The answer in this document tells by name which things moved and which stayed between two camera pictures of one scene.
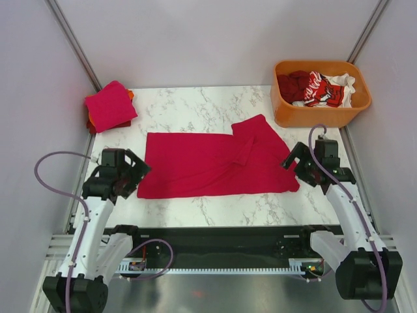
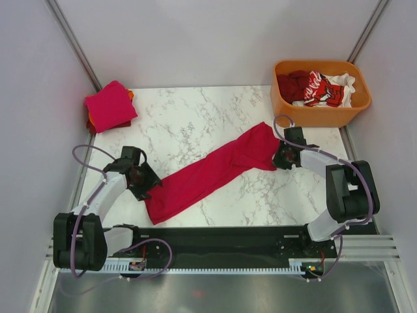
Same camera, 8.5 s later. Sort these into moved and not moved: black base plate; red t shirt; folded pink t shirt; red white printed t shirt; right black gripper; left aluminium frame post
Moved: red t shirt; right black gripper
Not moved: black base plate; left aluminium frame post; red white printed t shirt; folded pink t shirt
